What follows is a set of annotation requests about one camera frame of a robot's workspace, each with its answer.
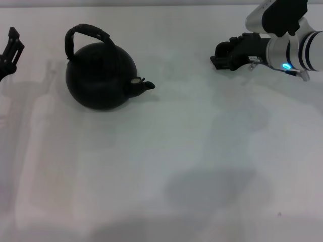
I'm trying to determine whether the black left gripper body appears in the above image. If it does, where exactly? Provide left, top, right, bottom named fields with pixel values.
left=0, top=59, right=17, bottom=83

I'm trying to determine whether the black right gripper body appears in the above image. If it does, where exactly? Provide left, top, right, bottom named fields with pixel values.
left=228, top=32, right=272, bottom=71

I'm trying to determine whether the black round teapot with handle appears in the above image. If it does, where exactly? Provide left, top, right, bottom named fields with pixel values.
left=64, top=23, right=156, bottom=111

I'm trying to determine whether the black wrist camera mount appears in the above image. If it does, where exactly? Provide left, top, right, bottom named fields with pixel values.
left=261, top=0, right=309, bottom=38

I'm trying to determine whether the thin cable with clear plug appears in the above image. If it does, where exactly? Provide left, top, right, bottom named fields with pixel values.
left=248, top=56, right=310, bottom=82

